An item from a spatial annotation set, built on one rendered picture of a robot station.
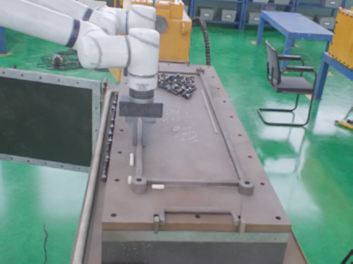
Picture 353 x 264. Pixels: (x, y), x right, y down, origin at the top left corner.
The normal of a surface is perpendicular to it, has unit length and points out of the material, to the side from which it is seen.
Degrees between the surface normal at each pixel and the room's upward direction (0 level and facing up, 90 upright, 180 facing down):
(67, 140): 90
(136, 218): 0
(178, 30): 90
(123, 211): 0
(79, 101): 90
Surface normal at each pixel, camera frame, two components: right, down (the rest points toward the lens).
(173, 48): 0.12, 0.43
